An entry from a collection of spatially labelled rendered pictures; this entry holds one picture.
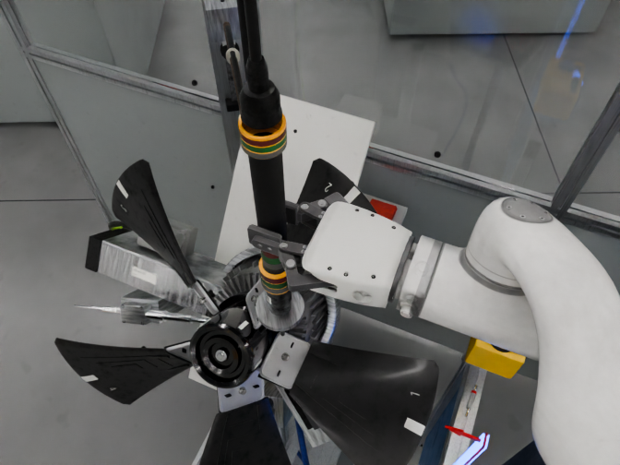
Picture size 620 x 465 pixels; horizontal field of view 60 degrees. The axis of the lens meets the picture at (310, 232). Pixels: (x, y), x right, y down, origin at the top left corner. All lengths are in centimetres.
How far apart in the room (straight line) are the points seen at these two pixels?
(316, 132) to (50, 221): 198
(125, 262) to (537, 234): 88
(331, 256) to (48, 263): 224
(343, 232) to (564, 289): 23
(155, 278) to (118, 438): 119
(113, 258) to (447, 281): 81
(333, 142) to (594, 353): 71
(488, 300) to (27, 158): 288
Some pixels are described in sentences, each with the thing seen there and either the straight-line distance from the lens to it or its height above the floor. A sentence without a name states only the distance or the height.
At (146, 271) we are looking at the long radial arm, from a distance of 116.
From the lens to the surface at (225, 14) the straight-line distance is 111.
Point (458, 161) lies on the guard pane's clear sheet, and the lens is 146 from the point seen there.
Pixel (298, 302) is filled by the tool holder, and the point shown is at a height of 138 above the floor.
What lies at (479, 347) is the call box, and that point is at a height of 107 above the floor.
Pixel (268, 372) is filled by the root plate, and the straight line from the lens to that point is 95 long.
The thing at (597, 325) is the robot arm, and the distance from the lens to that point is 48.
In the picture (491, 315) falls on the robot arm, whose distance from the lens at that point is 55.
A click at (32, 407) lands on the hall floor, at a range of 242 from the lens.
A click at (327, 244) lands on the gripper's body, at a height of 160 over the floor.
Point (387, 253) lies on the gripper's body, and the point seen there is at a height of 161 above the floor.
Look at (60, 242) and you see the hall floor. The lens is 277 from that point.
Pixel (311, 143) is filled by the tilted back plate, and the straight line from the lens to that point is 108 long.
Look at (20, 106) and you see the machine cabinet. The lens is 326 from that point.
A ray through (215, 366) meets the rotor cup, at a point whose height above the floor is 120.
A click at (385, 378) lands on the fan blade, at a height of 118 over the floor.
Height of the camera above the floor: 207
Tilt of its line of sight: 55 degrees down
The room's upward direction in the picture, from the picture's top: straight up
